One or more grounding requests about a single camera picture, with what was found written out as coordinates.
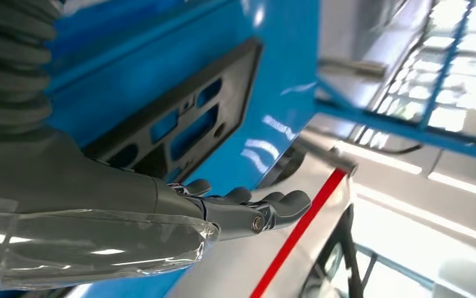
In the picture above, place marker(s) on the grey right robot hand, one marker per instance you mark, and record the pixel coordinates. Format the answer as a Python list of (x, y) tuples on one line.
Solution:
[(77, 197)]

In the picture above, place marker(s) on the blue steel shelf rack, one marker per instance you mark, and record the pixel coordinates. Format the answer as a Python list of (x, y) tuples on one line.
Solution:
[(279, 61)]

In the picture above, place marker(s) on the white car with red stripe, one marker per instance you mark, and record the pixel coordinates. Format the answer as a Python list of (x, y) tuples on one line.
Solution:
[(237, 263)]

